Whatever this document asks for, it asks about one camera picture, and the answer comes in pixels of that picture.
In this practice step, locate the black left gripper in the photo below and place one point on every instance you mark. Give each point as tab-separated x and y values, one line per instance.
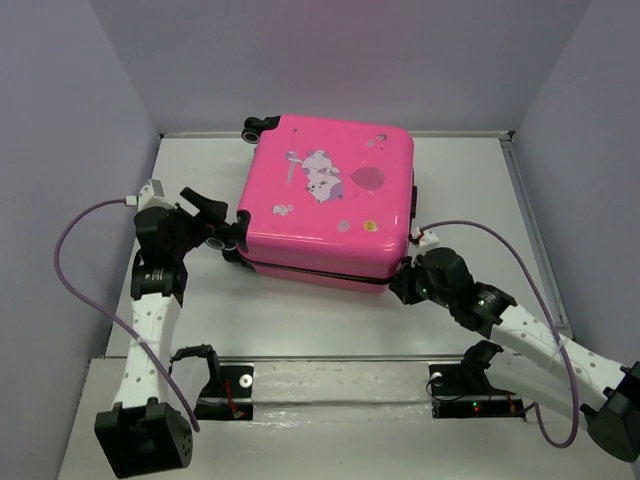
202	230

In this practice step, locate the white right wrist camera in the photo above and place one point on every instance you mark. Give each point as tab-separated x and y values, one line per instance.
423	240

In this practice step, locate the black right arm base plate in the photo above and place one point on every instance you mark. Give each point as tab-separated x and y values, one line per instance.
460	392

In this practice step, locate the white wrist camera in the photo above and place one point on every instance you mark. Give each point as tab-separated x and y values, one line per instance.
423	240
152	195

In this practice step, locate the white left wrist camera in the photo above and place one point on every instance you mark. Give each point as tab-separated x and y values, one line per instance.
152	195

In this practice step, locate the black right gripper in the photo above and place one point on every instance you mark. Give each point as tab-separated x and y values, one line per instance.
403	285

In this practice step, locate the pink hard-shell suitcase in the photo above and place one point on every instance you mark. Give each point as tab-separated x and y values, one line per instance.
328	202

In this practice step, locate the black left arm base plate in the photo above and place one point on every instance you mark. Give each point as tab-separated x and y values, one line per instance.
229	398

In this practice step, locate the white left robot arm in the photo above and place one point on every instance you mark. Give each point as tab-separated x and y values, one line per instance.
150	426

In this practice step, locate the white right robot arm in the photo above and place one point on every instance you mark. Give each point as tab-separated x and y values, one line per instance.
600	394

